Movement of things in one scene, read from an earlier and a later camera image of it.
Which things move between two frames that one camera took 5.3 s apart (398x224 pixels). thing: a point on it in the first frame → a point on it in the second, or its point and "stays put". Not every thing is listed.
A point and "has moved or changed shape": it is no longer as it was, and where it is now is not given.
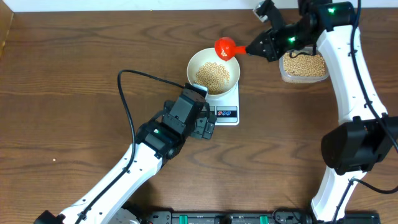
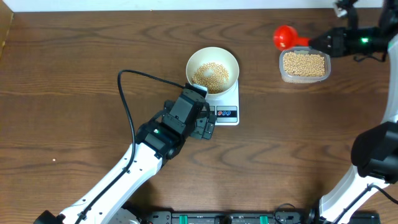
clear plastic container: [301, 66] stays put
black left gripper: [201, 121] stays put
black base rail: [253, 217] stays put
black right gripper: [271, 52] → [339, 42]
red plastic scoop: [226, 48] has moved or changed shape
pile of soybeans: [304, 64] stays put
